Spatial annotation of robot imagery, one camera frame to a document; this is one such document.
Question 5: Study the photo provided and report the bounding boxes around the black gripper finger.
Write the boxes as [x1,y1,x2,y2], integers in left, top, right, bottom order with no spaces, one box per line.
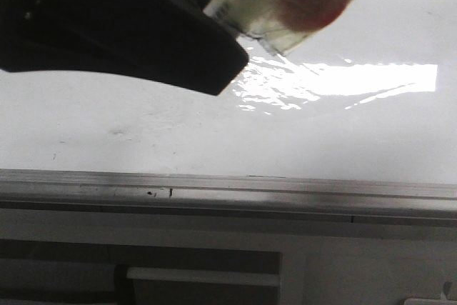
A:
[1,0,248,96]

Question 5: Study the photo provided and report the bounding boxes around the white whiteboard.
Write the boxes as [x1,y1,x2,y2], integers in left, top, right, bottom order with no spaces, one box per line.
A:
[1,0,456,184]

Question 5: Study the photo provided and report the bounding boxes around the white object bottom right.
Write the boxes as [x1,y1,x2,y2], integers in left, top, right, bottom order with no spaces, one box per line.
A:
[403,281,456,305]

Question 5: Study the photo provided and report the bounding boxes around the aluminium whiteboard frame rail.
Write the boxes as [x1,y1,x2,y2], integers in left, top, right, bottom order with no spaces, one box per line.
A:
[1,169,456,226]

